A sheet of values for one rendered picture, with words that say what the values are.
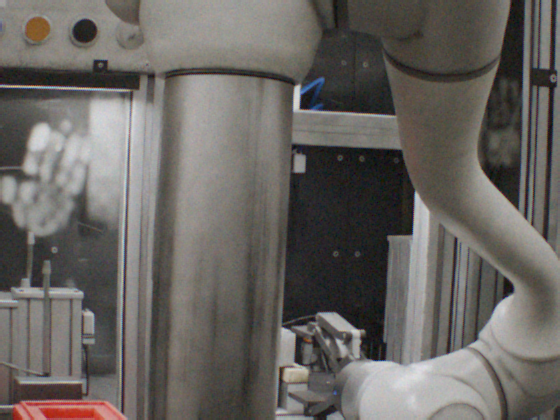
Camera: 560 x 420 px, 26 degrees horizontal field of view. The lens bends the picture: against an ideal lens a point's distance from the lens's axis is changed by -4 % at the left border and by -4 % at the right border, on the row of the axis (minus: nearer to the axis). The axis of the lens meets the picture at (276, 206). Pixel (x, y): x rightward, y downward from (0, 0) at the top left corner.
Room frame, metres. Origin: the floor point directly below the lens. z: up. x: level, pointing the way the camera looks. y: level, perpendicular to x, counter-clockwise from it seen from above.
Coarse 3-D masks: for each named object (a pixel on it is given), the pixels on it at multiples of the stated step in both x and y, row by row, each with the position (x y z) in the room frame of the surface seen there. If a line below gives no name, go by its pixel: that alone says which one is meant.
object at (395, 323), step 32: (544, 0) 1.76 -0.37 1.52; (544, 32) 1.76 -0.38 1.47; (544, 64) 1.76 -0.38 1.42; (544, 96) 1.76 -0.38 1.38; (544, 128) 1.76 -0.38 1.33; (544, 160) 1.76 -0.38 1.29; (544, 192) 1.76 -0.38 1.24; (544, 224) 1.77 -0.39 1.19; (384, 320) 1.96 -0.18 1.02; (384, 352) 1.93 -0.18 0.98
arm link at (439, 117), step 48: (432, 96) 0.99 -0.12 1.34; (480, 96) 1.01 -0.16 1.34; (432, 144) 1.03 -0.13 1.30; (432, 192) 1.08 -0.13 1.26; (480, 192) 1.10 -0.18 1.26; (480, 240) 1.14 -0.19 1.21; (528, 240) 1.18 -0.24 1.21; (528, 288) 1.23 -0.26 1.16; (480, 336) 1.34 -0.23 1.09; (528, 336) 1.27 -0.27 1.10; (528, 384) 1.28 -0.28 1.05
